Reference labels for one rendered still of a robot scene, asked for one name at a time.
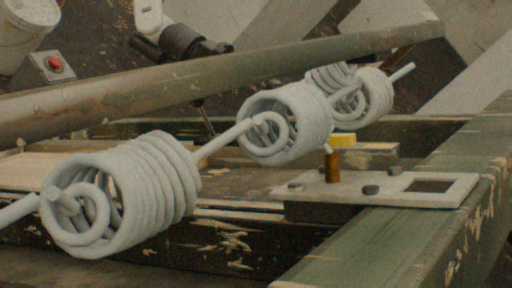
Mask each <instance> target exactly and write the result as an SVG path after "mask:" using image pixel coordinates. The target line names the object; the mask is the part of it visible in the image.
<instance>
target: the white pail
mask: <svg viewBox="0 0 512 288"><path fill-rule="evenodd" d="M65 2H66V0H63V2H62V3H61V5H60V7H59V6H58V5H57V2H55V1H54V0H0V74H2V75H7V76H12V75H14V74H15V72H17V69H18V68H19V66H20V65H21V63H22V61H23V60H24V58H25V57H26V54H27V53H33V52H35V50H36V49H37V47H38V46H39V44H40V43H41V42H42V40H43V38H45V37H46V34H47V33H50V32H51V31H52V30H53V29H54V28H55V26H56V25H57V24H58V23H59V19H60V18H61V15H60V9H61V7H62V6H63V5H64V4H65Z"/></svg>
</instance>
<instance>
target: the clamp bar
mask: <svg viewBox="0 0 512 288"><path fill-rule="evenodd" d="M392 57H393V53H392V49H389V50H386V51H383V52H377V53H374V54H370V55H368V56H361V57H358V58H355V59H351V60H345V62H344V61H342V62H339V63H336V64H337V65H336V64H330V65H326V67H325V66H323V67H319V68H314V69H311V71H308V72H307V73H305V79H303V80H301V81H300V83H304V84H309V85H314V87H315V88H317V89H318V90H320V91H321V92H322V93H323V94H324V96H326V97H328V96H331V95H332V94H333V93H335V92H336V91H339V90H340V89H342V88H343V87H344V86H352V84H353V83H354V82H355V83H356V82H357V64H371V63H376V62H382V61H385V60H388V59H390V58H392ZM345 63H346V64H345ZM347 65H348V66H349V69H348V67H347ZM317 70H319V72H317ZM341 71H342V72H343V74H344V75H345V77H344V75H343V74H342V72H341ZM311 77H313V79H314V80H313V79H311ZM328 140H329V139H327V140H326V143H325V144H324V145H321V146H322V147H323V148H324V149H325V150H326V153H323V160H324V165H319V166H318V170H315V169H311V170H309V171H307V172H305V173H304V174H302V175H300V176H299V177H296V178H294V179H292V181H290V182H288V183H286V184H284V185H282V186H280V187H279V188H278V189H274V190H273V191H272V192H270V193H269V194H268V195H269V199H270V200H283V204H280V203H265V202H251V201H229V200H209V199H198V200H197V203H196V205H195V209H194V213H193V215H190V216H182V219H181V221H180V222H178V223H175V224H173V225H170V226H169V227H168V229H167V230H162V231H160V232H158V233H157V235H154V236H153V237H150V238H148V239H146V240H145V241H143V242H141V243H138V244H135V245H134V246H133V247H131V248H127V249H125V250H124V251H120V252H117V253H116V254H114V255H110V256H108V257H105V258H108V259H115V260H121V261H127V262H137V263H146V264H153V265H160V266H165V267H172V268H179V269H185V270H191V271H198V272H207V273H218V274H224V275H230V276H237V277H243V278H256V279H263V280H269V281H275V280H276V279H278V278H279V277H280V276H281V275H283V274H284V273H285V272H287V271H288V270H289V268H292V267H293V266H294V265H295V264H296V263H298V262H299V261H301V259H302V258H305V257H306V255H307V254H309V253H311V252H312V251H313V250H314V249H315V248H316V247H318V246H319V245H320V244H321V243H323V242H324V241H325V240H327V239H328V238H329V236H332V235H333V234H334V233H335V232H336V231H338V230H339V229H340V228H341V227H342V226H343V225H345V224H346V223H347V222H349V221H350V220H351V219H353V218H354V217H355V216H356V215H357V214H359V213H360V212H361V211H362V210H363V209H364V208H367V206H368V205H369V204H370V205H385V206H408V207H422V208H440V207H442V208H455V209H456V208H458V206H459V205H460V204H461V203H462V201H463V200H464V199H465V198H466V196H467V195H468V194H469V192H470V191H471V190H472V188H473V187H474V186H475V184H476V183H477V182H478V180H479V175H478V173H463V172H446V173H436V172H403V168H402V167H400V166H391V167H389V168H388V169H387V171H373V170H352V171H344V170H340V165H339V154H338V152H335V151H332V148H331V147H330V146H329V145H328V143H327V142H328ZM416 180H422V181H444V182H454V183H453V184H452V186H451V187H450V188H449V189H448V190H447V192H445V193H414V192H404V191H405V190H407V189H408V188H409V187H410V185H411V184H414V182H415V181H416ZM31 192H34V193H35V195H37V197H38V200H39V196H40V193H41V187H32V186H19V185H5V184H0V211H1V210H2V209H3V208H5V207H8V206H10V204H12V203H15V202H16V201H17V200H19V199H22V198H23V197H24V196H26V195H29V194H30V193H31ZM0 241H2V242H10V243H16V244H22V245H28V246H35V247H40V248H46V249H53V250H59V251H65V250H64V249H62V248H61V247H60V246H58V245H57V244H56V243H55V241H54V239H52V235H51V234H50V233H49V232H48V230H47V229H46V228H45V227H44V224H43V223H42V219H41V215H40V211H39V208H38V209H35V210H33V211H32V212H31V213H28V214H27V215H25V216H24V217H21V218H20V219H18V220H17V221H14V222H13V223H11V224H10V225H8V226H6V227H5V228H4V229H1V230H0ZM65 252H66V251H65Z"/></svg>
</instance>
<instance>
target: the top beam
mask: <svg viewBox="0 0 512 288"><path fill-rule="evenodd" d="M410 172H436V173H446V172H463V173H478V175H479V180H478V182H477V183H476V184H475V186H474V187H473V188H472V190H471V191H470V192H469V194H468V195H467V196H466V198H465V199H464V200H463V201H462V203H461V204H460V205H459V206H458V208H456V209H455V208H442V207H440V208H422V207H408V206H385V205H370V204H369V205H368V206H367V208H364V209H363V210H362V211H361V212H360V213H359V214H357V215H356V216H355V217H354V218H353V219H351V220H350V221H349V222H347V223H346V224H345V225H343V226H342V227H341V228H340V229H339V230H338V231H336V232H335V233H334V234H333V235H332V236H329V238H328V239H327V240H325V241H324V242H323V243H321V244H320V245H319V246H318V247H316V248H315V249H314V250H313V251H312V252H311V253H309V254H307V255H306V257H305V258H302V259H301V261H299V262H298V263H296V264H295V265H294V266H293V267H292V268H289V270H288V271H287V272H285V273H284V274H283V275H281V276H280V277H279V278H278V279H276V280H275V281H274V282H273V283H271V284H270V285H269V286H267V287H266V288H482V287H483V283H484V282H485V280H486V278H487V276H488V274H489V272H490V270H491V269H492V265H493V264H494V262H495V260H496V259H497V255H498V254H499V252H500V251H501V247H502V246H503V244H504V242H505V240H506V237H507V236H508V234H509V233H510V229H511V228H512V89H511V90H506V91H505V92H504V91H503V92H502V94H501V95H499V96H498V97H497V98H496V99H495V100H493V101H492V102H491V103H490V104H488V105H487V106H486V107H485V109H482V111H481V112H479V113H478V114H477V115H475V117H474V118H471V120H470V121H469V122H468V123H466V124H465V125H464V126H463V127H461V128H460V129H459V130H458V131H457V132H455V133H454V134H453V135H452V136H451V137H449V138H448V140H446V141H445V142H444V143H442V144H441V145H440V147H437V148H436V150H434V151H433V152H432V153H431V154H429V155H428V157H427V158H424V160H423V161H421V162H420V163H419V164H417V165H416V166H415V168H414V169H411V170H410Z"/></svg>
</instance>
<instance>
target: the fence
mask: <svg viewBox="0 0 512 288"><path fill-rule="evenodd" d="M126 142H129V141H102V140H44V141H42V142H36V143H33V144H29V145H27V146H25V152H61V153H97V152H99V151H106V150H107V149H109V148H115V147H117V146H119V145H120V144H124V143H126ZM178 142H180V143H181V145H182V146H183V147H184V148H186V149H187V150H189V151H190V152H191V153H193V152H195V151H196V150H198V148H201V147H203V146H193V141H178ZM366 144H392V145H391V146H389V147H388V148H366V147H363V146H364V145H366ZM331 148H332V151H335V152H338V154H339V165H340V170H387V169H388V168H389V167H391V166H398V165H400V164H401V158H400V143H399V142H356V144H355V145H353V146H352V147H331ZM323 153H326V150H325V149H324V148H323V147H322V146H320V147H319V148H315V149H314V150H313V151H311V152H309V153H308V154H305V155H303V156H302V157H299V158H298V159H296V160H292V161H290V162H288V163H286V164H284V165H281V166H261V165H260V164H258V163H257V162H256V161H254V160H251V159H250V158H248V157H247V156H246V154H245V152H244V151H243V149H242V148H241V147H231V146H224V147H222V148H220V149H218V150H217V151H215V153H213V154H210V155H209V156H208V157H209V166H254V167H282V168H309V169H318V166H319V165H324V160H323Z"/></svg>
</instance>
